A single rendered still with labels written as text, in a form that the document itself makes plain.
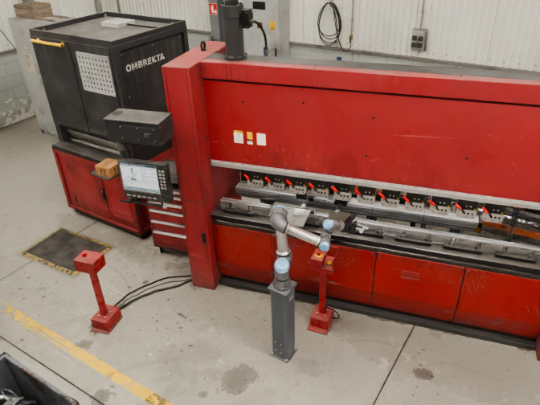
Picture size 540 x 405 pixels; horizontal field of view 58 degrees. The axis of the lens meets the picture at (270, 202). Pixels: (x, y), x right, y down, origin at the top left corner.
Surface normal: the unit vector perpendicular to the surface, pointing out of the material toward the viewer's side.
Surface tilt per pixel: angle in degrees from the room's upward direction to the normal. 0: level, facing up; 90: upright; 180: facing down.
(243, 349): 0
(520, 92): 90
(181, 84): 90
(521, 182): 90
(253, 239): 90
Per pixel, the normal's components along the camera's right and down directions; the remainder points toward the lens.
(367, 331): -0.03, -0.85
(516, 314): -0.32, 0.50
